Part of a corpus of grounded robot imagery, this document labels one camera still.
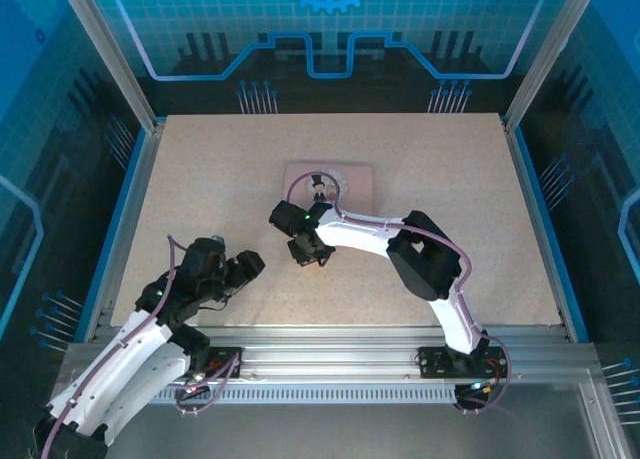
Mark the pink box with cartoon print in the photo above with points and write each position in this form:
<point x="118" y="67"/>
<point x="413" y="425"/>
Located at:
<point x="357" y="189"/>

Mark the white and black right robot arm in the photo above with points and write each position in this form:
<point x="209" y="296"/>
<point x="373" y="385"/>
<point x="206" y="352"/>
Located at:
<point x="350" y="234"/>

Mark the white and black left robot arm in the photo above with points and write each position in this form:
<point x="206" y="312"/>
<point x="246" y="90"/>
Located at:
<point x="125" y="364"/>

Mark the black connector hub with LEDs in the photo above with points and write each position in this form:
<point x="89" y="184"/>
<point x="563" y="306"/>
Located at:
<point x="196" y="385"/>
<point x="475" y="390"/>

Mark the aluminium table side rail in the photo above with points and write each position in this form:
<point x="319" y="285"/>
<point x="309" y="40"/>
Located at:
<point x="535" y="229"/>
<point x="131" y="229"/>

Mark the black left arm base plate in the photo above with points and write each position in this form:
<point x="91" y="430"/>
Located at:
<point x="227" y="361"/>

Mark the long aluminium base rail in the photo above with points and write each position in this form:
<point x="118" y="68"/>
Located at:
<point x="325" y="359"/>

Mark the grey metal base plate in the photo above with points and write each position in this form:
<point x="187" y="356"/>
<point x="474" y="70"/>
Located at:
<point x="325" y="434"/>

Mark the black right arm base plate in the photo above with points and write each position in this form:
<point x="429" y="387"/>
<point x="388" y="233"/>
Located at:
<point x="432" y="364"/>

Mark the aluminium frame post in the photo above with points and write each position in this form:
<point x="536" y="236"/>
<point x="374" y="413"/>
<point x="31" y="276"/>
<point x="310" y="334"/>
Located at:
<point x="541" y="64"/>
<point x="121" y="64"/>

